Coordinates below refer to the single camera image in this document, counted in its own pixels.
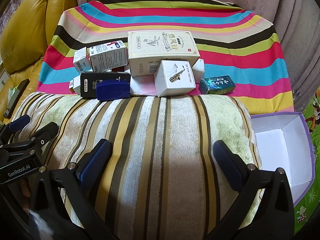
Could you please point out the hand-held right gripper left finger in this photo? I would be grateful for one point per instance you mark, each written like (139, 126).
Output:
(96, 163)

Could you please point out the black phone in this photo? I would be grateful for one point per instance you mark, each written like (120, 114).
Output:
(16, 97)

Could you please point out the beige striped plush cushion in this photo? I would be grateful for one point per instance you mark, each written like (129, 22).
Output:
(160, 155)

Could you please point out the blue and white medicine box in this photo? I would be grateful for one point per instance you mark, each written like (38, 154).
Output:
(107, 57)

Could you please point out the shiny green box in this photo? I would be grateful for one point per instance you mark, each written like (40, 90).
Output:
(217, 85)

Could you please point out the small white barcode box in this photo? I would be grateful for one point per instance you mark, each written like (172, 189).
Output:
(81, 60)

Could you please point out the maroon patterned curtain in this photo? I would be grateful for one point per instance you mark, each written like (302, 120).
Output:
(12, 0)

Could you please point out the white saxophone print box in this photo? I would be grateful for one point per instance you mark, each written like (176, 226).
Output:
(170, 85)

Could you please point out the small dark blue case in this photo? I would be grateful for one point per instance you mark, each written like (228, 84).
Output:
(112, 90)

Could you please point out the small white and red box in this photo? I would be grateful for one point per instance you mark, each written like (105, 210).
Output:
(75, 86)

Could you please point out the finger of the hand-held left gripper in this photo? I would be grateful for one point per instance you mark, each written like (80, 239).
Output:
(46, 130)
(18, 123)

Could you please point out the person's left hand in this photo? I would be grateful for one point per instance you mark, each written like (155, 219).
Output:
(25, 188)

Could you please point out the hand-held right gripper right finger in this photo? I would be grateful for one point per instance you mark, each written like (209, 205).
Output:
(230, 166)

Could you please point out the colourful striped cloth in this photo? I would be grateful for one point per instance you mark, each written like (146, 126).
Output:
(175, 25)

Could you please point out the yellow leather sofa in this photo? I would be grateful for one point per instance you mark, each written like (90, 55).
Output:
(25, 30)

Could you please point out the large cream box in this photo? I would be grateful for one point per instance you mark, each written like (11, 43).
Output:
(160, 47)

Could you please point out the black box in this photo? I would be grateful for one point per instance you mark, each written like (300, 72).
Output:
(87, 83)

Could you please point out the purple box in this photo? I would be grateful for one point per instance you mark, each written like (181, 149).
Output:
(275, 142)

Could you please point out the green cartoon printed box lid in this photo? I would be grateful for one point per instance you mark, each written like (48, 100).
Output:
(307, 205)

